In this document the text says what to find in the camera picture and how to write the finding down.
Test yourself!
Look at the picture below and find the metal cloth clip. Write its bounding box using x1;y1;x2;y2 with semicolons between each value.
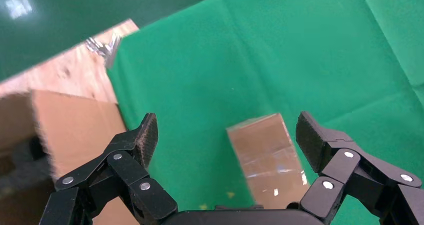
85;34;122;69

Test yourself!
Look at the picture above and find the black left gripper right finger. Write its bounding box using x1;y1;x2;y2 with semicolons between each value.
294;110;424;225

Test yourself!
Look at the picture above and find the green table cloth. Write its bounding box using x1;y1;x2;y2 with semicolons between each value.
105;0;424;225

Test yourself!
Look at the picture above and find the large open cardboard carton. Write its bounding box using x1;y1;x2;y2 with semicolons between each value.
0;90;140;225

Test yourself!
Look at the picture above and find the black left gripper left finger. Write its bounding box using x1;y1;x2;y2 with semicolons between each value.
39;112;179;225

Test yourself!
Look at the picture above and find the small taped cardboard box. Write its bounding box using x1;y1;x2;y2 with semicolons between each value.
226;113;311;211

